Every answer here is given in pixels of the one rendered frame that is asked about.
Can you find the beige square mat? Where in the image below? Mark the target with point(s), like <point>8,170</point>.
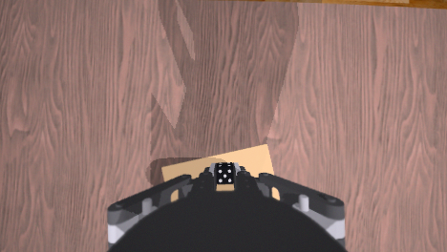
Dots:
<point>254,159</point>

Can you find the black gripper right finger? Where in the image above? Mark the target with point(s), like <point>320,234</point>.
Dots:
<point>326,210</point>

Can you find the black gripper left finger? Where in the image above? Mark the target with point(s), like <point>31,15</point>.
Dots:
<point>123,214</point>

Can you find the black die with white pips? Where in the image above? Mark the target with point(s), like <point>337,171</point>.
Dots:
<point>225,173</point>

